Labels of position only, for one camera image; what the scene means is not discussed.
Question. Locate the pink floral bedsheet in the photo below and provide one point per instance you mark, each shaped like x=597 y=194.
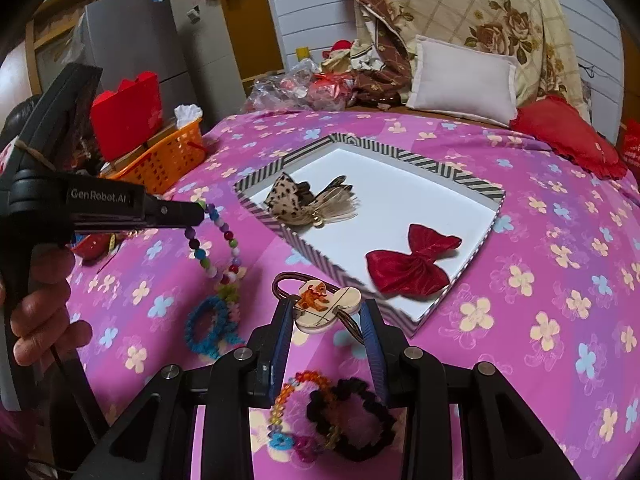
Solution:
x=550 y=270

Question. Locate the black scrunchie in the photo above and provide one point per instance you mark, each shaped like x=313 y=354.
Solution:
x=380 y=425

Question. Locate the red cushion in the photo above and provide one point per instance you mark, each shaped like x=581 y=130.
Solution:
x=565 y=135

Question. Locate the blue crochet scrunchie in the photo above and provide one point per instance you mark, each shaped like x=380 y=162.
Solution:
x=197 y=332

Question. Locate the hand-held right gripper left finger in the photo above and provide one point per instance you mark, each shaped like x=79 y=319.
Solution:
x=280 y=345

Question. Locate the white pillow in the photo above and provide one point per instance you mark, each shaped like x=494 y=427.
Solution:
x=462 y=80

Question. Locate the white crumpled tissue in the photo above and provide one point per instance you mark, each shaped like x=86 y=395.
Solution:
x=187 y=113

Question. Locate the cream floral quilt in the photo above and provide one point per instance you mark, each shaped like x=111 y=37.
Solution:
x=465 y=5

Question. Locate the red satin bow hair clip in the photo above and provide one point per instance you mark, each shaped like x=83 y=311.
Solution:
x=407 y=267

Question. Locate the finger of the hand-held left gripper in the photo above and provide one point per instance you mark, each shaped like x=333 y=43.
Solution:
x=175 y=213

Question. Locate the grey refrigerator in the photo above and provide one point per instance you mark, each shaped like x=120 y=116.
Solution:
x=135 y=35

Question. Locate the red bowl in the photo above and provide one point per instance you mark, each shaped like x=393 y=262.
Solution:
x=95 y=247

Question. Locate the person's left hand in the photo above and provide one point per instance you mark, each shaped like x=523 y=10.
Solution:
x=47 y=310

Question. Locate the brown patterned blanket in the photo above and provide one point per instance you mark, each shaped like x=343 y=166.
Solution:
x=380 y=75

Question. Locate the striped shallow gift box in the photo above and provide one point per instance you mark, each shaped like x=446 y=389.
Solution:
x=400 y=200

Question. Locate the red hat doll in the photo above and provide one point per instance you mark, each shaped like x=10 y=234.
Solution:
x=337 y=52

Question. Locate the clear plastic bags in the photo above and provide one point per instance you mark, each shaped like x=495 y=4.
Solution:
x=280 y=87

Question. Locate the leopard print bow hair clip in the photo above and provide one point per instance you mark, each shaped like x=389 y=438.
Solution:
x=295 y=200

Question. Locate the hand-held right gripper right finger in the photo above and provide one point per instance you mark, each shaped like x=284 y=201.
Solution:
x=372 y=347

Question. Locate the orange plastic basket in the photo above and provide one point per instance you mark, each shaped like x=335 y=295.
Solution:
x=167 y=157

